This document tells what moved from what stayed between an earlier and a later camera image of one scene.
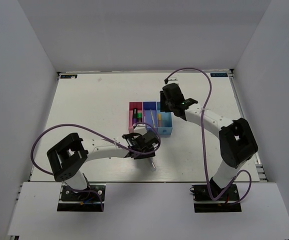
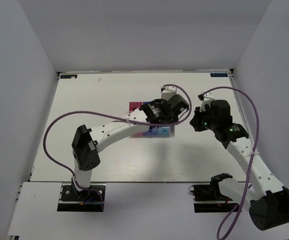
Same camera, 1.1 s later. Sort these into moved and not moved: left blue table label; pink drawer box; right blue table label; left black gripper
Moved: left black gripper
Not moved: right blue table label; pink drawer box; left blue table label
